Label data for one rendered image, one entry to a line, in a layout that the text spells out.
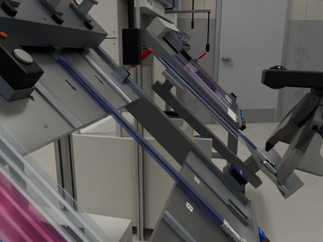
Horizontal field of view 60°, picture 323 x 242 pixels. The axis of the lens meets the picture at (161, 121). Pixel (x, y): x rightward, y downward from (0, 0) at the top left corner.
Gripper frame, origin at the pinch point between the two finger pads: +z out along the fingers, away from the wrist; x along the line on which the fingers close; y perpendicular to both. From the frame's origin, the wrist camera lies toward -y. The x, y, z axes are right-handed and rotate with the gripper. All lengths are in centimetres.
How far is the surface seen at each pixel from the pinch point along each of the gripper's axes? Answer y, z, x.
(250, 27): -11, -59, 409
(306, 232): 84, 57, 125
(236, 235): 3.2, 14.3, -0.6
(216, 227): -0.5, 14.8, -1.2
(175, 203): -9.6, 12.4, -5.8
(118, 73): -35.1, 4.3, 16.1
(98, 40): -42.2, -0.5, 14.6
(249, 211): 7.9, 15.5, 14.2
